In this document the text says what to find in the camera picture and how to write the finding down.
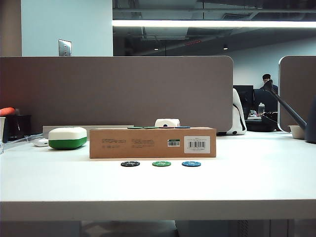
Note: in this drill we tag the long ceiling light strip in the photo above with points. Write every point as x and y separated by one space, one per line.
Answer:
197 23

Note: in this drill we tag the black desk container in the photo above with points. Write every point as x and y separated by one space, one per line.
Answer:
19 128

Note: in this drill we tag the white and green case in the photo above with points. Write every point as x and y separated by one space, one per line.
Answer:
67 138

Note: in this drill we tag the small white earbuds case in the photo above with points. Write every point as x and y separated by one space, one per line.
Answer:
40 142

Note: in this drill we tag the white paper cup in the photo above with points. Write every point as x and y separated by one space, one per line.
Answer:
2 129

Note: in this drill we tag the wide grey desk partition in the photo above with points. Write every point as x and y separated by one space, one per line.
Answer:
123 93

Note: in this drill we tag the metal wall plate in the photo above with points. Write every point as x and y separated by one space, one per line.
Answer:
64 47

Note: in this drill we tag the white bowl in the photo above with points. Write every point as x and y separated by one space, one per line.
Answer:
297 132

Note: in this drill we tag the black computer monitor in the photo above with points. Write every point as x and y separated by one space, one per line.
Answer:
247 98

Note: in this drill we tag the red ceiling sign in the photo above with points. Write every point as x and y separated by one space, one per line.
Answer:
193 43

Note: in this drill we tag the person with dark hair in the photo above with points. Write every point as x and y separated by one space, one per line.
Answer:
266 78

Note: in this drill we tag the orange object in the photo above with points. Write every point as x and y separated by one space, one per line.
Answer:
7 111

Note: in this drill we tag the black bag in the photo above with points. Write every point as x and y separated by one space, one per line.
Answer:
261 124

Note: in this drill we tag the green poker chip 20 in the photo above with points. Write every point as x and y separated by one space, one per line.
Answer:
150 127
162 164
135 128

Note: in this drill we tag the clear plastic bottle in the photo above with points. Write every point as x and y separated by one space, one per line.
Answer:
261 109

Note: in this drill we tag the dark blue monitor back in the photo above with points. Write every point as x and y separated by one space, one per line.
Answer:
267 101

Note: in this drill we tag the white and black rounded figure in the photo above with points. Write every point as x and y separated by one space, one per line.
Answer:
239 123

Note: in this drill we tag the grey partition with white edge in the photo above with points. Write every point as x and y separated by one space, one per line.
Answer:
296 86

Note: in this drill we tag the black poker chip 100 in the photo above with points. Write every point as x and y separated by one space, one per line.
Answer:
130 164

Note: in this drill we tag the red poker chip 10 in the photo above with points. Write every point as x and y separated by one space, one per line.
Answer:
168 127

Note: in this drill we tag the dark grey watering can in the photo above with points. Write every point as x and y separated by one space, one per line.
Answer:
291 108

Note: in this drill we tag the long brown cardboard box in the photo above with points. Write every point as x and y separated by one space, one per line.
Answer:
138 148

